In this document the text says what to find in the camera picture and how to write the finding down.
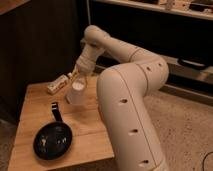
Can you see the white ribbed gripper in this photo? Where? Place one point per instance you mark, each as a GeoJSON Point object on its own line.
{"type": "Point", "coordinates": [86, 62]}

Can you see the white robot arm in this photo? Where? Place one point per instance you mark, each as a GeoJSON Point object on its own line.
{"type": "Point", "coordinates": [120, 91]}

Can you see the metal vertical pole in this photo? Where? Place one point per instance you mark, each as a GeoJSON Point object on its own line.
{"type": "Point", "coordinates": [90, 24]}

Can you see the black frying pan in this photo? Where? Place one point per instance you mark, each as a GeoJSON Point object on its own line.
{"type": "Point", "coordinates": [54, 139]}

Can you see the black handle on shelf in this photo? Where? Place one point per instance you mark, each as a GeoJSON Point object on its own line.
{"type": "Point", "coordinates": [193, 65]}

